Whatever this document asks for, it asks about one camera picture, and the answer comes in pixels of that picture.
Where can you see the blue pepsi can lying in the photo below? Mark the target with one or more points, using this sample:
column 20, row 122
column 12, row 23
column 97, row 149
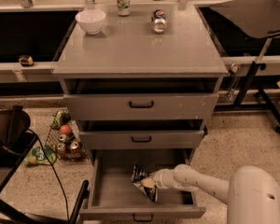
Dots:
column 158, row 21

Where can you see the silver soda can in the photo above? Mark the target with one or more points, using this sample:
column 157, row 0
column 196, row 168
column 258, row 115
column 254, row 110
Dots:
column 62, row 138

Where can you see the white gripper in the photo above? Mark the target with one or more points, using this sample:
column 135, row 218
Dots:
column 161, row 177

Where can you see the green snack bag on floor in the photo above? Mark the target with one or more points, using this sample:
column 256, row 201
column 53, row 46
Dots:
column 40, row 156

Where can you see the white bowl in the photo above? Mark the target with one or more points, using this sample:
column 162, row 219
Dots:
column 91, row 20

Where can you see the green chip bag in basket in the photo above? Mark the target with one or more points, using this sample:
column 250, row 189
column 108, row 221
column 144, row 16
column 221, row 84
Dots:
column 60, row 118

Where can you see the black chair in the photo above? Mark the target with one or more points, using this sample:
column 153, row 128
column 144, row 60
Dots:
column 16, row 140

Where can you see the wire basket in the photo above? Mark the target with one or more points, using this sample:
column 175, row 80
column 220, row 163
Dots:
column 53, row 140

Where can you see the red soda can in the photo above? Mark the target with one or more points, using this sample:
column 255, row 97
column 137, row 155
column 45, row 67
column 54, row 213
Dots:
column 75, row 147

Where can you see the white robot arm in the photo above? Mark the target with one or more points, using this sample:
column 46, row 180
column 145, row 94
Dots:
column 252, row 195

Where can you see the grey top drawer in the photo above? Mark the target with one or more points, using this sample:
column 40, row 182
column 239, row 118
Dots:
column 140, row 106

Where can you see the orange fruit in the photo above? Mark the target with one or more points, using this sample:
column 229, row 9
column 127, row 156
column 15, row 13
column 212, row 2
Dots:
column 65, row 129

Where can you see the blue chip bag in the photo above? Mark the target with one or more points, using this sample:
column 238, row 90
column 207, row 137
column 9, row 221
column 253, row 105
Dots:
column 138, row 174

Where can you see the grey open bottom drawer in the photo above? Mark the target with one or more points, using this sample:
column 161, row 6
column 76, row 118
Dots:
column 113, row 196

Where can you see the grey middle drawer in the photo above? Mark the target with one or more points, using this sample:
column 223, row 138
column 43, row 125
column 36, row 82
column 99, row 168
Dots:
column 141, row 139

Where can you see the grey drawer cabinet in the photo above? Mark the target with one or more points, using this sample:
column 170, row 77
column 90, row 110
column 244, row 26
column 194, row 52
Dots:
column 127, row 57

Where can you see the brown soda can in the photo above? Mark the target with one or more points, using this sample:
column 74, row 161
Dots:
column 61, row 148

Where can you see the yellow black tape measure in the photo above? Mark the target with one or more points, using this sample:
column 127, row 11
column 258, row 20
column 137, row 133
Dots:
column 26, row 60

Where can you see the green white soda can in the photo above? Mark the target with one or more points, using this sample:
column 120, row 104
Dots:
column 123, row 7

